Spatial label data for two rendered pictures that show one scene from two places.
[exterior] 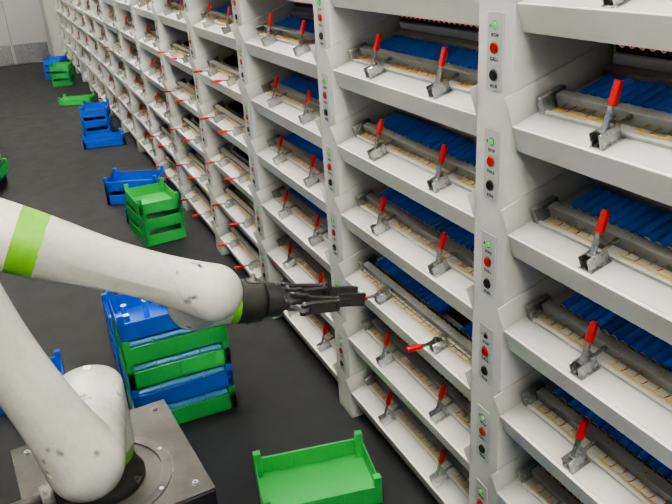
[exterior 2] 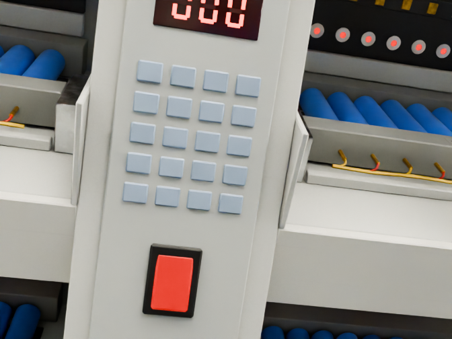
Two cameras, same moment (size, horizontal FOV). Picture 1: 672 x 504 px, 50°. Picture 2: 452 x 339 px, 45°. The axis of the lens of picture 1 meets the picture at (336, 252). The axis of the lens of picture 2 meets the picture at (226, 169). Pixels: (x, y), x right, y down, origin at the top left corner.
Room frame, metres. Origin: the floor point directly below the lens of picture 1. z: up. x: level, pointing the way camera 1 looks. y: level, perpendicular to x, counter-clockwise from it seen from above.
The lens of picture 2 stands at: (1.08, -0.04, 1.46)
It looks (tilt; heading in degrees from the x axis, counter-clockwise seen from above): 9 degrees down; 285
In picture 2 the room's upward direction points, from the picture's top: 8 degrees clockwise
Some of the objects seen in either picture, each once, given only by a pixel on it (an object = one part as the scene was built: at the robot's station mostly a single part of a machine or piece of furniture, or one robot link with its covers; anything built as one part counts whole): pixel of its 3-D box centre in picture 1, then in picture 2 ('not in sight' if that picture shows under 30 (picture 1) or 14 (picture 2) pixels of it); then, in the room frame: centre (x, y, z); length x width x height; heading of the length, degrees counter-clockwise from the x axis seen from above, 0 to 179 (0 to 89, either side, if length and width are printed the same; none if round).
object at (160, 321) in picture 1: (164, 302); not in sight; (1.89, 0.51, 0.36); 0.30 x 0.20 x 0.08; 113
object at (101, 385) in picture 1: (93, 421); not in sight; (1.13, 0.48, 0.50); 0.16 x 0.13 x 0.19; 13
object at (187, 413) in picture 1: (180, 393); not in sight; (1.89, 0.51, 0.04); 0.30 x 0.20 x 0.08; 113
